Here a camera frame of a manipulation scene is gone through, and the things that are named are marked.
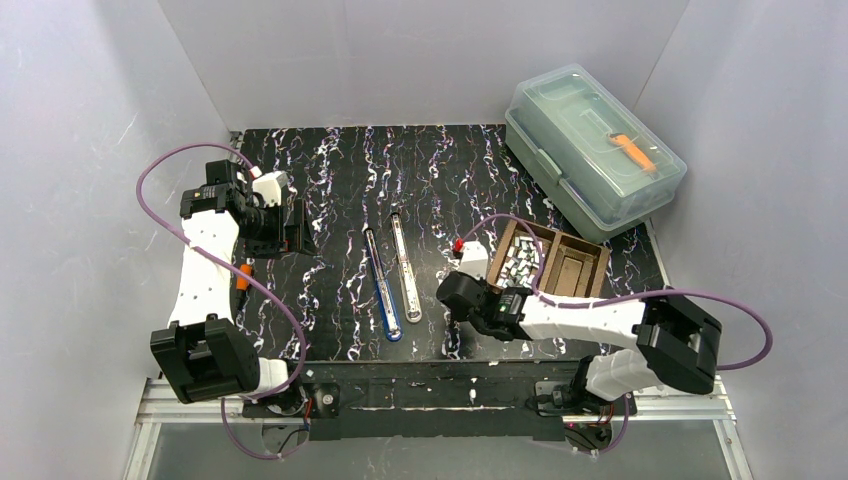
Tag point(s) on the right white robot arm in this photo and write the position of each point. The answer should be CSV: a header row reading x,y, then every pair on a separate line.
x,y
661,340

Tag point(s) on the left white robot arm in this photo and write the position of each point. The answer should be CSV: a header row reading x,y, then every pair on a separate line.
x,y
201,352

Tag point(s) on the orange handled tool in box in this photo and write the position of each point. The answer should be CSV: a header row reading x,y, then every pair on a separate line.
x,y
633,152

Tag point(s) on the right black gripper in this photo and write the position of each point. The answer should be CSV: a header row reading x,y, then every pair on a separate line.
x,y
454,291

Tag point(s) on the pile of staple strips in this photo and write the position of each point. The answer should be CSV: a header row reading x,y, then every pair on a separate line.
x,y
520,265

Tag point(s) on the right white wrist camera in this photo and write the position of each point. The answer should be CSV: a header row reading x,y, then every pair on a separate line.
x,y
473,258

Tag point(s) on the clear plastic storage box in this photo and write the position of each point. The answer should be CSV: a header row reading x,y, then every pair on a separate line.
x,y
557,126

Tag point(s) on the brown wooden tray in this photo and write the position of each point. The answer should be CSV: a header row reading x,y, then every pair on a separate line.
x,y
571,266

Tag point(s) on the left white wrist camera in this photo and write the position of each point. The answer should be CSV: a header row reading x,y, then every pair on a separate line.
x,y
270,188

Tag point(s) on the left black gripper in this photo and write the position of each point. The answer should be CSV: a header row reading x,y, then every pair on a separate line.
x,y
294,225

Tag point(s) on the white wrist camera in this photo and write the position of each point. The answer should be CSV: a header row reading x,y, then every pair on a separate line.
x,y
270,188
473,258

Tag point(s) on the black marbled mat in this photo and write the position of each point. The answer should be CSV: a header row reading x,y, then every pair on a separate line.
x,y
444,182

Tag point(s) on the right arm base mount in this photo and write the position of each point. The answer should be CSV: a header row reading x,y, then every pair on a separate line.
x,y
600,423

